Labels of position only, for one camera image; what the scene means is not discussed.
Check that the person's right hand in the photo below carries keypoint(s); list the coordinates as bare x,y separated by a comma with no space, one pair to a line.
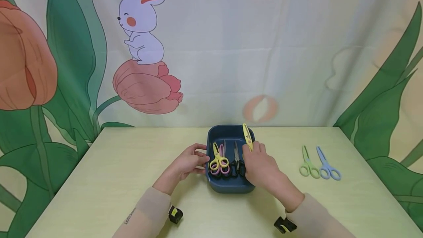
264,173

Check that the person's left hand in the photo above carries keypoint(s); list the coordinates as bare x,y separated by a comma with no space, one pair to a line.
185,163

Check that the person's left fingers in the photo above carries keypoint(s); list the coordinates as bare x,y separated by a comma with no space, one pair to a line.
202,159

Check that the person's right fingers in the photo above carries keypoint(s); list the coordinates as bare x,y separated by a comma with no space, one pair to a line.
259,150

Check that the yellow scissors with patterned blade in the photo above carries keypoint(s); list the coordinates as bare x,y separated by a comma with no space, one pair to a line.
247,135

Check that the dark blue plastic tray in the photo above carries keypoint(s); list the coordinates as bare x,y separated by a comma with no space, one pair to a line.
231,186

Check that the yellow plastic scissors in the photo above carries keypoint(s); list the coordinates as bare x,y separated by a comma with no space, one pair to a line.
216,152

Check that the black metal scissors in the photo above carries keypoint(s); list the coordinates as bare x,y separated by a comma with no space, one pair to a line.
236,153

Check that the pink plastic scissors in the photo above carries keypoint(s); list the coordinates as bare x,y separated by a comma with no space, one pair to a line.
226,171

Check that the green plastic scissors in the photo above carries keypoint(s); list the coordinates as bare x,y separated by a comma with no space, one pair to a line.
307,162

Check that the black wrist band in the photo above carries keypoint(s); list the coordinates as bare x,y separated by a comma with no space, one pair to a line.
175,215
285,225

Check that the light blue plastic scissors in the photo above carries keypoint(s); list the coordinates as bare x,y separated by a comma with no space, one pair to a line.
324,163

